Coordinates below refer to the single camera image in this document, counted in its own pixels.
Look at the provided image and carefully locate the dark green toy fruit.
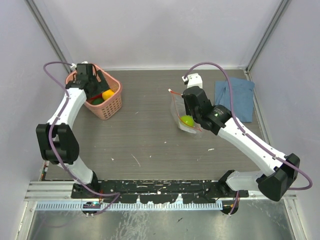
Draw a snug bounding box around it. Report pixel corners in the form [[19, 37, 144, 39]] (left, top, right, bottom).
[[91, 97, 104, 106]]

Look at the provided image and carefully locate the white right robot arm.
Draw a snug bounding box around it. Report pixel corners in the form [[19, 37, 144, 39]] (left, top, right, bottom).
[[182, 86, 300, 202]]

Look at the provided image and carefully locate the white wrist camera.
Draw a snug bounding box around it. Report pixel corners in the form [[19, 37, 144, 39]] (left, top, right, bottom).
[[182, 73, 203, 89], [69, 61, 88, 71]]

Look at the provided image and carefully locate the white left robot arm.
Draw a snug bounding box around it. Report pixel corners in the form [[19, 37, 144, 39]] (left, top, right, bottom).
[[36, 62, 109, 198]]

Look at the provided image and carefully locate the slotted cable duct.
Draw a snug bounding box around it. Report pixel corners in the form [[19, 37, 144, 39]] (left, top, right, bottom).
[[35, 200, 223, 211]]

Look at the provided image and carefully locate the green toy apple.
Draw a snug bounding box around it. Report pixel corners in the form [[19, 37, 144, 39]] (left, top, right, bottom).
[[180, 115, 195, 128]]

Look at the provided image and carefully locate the blue cloth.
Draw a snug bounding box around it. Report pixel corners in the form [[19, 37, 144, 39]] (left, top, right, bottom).
[[214, 77, 255, 123]]

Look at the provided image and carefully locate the aluminium frame rail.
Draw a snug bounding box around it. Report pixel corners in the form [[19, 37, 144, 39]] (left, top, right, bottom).
[[24, 181, 297, 202]]

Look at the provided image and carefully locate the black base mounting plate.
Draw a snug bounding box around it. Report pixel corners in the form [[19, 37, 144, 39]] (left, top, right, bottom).
[[71, 179, 250, 205]]

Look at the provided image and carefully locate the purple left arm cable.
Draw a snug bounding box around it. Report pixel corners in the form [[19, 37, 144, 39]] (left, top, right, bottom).
[[42, 61, 123, 216]]

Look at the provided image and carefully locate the clear zip top bag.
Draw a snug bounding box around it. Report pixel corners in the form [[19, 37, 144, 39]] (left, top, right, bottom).
[[168, 88, 203, 139]]

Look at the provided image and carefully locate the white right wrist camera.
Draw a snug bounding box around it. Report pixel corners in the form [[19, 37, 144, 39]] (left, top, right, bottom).
[[182, 73, 203, 89]]

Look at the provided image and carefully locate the yellow toy lemon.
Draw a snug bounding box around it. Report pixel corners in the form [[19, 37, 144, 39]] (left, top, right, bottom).
[[101, 89, 115, 101]]

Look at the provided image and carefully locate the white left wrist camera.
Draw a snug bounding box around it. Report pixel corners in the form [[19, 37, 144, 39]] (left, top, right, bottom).
[[69, 61, 88, 71]]

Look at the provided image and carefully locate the red toy pepper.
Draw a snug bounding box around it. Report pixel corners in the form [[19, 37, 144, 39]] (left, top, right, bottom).
[[87, 93, 102, 102]]

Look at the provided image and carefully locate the pink plastic basket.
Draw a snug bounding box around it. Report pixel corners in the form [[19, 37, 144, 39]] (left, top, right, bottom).
[[63, 63, 123, 120]]

